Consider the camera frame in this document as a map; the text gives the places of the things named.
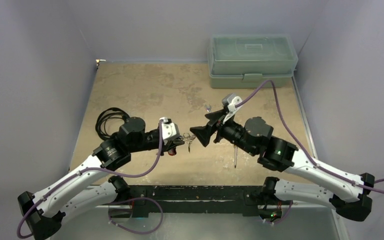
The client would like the grey key holder plate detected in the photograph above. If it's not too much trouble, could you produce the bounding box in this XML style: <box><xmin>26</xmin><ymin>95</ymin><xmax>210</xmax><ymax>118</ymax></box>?
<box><xmin>180</xmin><ymin>132</ymin><xmax>196</xmax><ymax>153</ymax></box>

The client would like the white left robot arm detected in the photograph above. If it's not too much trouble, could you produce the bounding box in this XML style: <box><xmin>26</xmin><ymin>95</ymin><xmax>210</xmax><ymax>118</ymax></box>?
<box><xmin>16</xmin><ymin>117</ymin><xmax>184</xmax><ymax>240</ymax></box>

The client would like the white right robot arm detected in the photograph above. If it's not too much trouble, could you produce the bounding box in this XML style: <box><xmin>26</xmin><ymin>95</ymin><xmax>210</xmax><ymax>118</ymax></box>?
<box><xmin>189</xmin><ymin>110</ymin><xmax>375</xmax><ymax>222</ymax></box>

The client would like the red key tag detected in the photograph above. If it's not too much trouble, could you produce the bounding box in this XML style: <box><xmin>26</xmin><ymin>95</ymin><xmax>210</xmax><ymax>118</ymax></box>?
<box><xmin>167</xmin><ymin>149</ymin><xmax>177</xmax><ymax>156</ymax></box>

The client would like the silver open-end wrench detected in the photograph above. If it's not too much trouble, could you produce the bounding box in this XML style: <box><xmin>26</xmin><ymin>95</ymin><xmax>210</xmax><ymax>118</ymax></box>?
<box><xmin>204</xmin><ymin>104</ymin><xmax>212</xmax><ymax>113</ymax></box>

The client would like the orange black screwdriver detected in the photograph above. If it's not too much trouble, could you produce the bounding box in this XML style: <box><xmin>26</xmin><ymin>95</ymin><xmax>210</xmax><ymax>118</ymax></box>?
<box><xmin>233</xmin><ymin>146</ymin><xmax>238</xmax><ymax>169</ymax></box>

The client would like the green plastic toolbox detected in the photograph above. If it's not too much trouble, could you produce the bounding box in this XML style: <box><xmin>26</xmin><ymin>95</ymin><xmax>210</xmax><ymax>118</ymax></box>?
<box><xmin>207</xmin><ymin>33</ymin><xmax>299</xmax><ymax>89</ymax></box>

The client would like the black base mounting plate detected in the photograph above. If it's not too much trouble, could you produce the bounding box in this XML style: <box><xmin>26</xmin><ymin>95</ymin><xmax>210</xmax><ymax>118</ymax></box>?
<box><xmin>110</xmin><ymin>185</ymin><xmax>290</xmax><ymax>218</ymax></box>

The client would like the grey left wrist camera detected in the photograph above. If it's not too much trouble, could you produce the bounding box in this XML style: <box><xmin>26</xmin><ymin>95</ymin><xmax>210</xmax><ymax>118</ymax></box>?
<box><xmin>159</xmin><ymin>117</ymin><xmax>181</xmax><ymax>145</ymax></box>

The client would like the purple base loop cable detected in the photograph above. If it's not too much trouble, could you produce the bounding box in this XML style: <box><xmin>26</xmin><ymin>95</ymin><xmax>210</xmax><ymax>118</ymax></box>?
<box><xmin>107</xmin><ymin>198</ymin><xmax>164</xmax><ymax>236</ymax></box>

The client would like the coiled black cable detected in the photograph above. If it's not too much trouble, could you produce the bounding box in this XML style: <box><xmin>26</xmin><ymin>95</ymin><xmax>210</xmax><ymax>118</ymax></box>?
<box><xmin>94</xmin><ymin>106</ymin><xmax>132</xmax><ymax>140</ymax></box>

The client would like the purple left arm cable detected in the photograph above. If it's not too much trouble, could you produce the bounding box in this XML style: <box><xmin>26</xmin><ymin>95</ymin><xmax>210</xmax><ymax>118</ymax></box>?
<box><xmin>16</xmin><ymin>120</ymin><xmax>166</xmax><ymax>239</ymax></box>

